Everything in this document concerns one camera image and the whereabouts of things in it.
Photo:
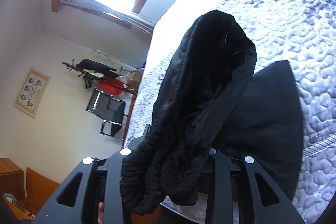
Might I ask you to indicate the black pants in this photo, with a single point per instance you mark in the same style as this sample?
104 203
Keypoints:
197 82

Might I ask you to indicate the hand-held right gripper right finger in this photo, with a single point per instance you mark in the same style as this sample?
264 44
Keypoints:
220 174

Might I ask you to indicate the black folding chair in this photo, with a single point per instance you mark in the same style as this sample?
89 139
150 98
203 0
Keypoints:
102 103

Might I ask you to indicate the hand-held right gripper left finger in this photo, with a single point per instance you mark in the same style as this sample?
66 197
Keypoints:
115 174

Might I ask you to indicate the framed wall picture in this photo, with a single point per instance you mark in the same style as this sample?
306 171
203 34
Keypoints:
31 91

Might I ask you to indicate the grey curtain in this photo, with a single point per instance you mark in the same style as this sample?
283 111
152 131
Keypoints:
105 7

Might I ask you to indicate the wooden panel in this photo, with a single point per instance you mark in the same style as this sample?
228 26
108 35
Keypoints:
39 187

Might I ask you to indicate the purple bag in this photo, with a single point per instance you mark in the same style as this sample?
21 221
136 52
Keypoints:
142 67

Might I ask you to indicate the wooden coat rack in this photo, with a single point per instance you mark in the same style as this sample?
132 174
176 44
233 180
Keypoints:
78 70

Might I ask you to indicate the wooden cabinet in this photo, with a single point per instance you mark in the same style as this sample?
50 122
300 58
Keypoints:
10 176

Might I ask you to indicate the cardboard box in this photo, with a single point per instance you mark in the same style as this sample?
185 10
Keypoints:
135 79

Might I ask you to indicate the grey quilted blanket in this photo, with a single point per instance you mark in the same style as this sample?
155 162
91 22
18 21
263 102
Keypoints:
288 16

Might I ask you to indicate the black garment on rack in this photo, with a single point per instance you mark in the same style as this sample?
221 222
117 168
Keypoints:
94 66

